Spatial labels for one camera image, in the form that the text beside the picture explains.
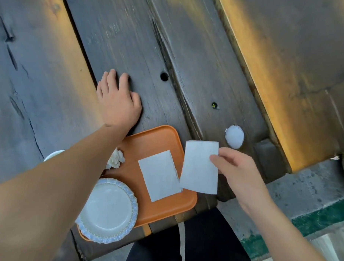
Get person's left hand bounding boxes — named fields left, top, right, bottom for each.
left=95, top=68, right=144, bottom=135

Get person's right hand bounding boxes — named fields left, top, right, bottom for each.
left=209, top=145, right=275, bottom=219

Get white paper napkin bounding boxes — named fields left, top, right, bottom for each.
left=137, top=149, right=184, bottom=203
left=178, top=139, right=222, bottom=197

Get person's left forearm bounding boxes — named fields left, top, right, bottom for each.
left=0, top=123, right=137, bottom=261

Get person's right forearm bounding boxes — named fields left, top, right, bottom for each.
left=244, top=191, right=327, bottom=261

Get white round disc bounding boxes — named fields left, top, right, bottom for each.
left=224, top=124, right=246, bottom=150

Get orange plastic tray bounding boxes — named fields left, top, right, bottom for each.
left=72, top=123, right=200, bottom=242

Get crumpled white tissue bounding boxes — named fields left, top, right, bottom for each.
left=104, top=147, right=126, bottom=170

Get plain white dish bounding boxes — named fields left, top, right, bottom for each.
left=43, top=150, right=66, bottom=162

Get person's black trousers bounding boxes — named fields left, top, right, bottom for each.
left=119, top=206, right=254, bottom=261

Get white plate with blue rim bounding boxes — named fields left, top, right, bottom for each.
left=73, top=176, right=140, bottom=246

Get white drawstring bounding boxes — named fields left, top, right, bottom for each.
left=178, top=222, right=187, bottom=261

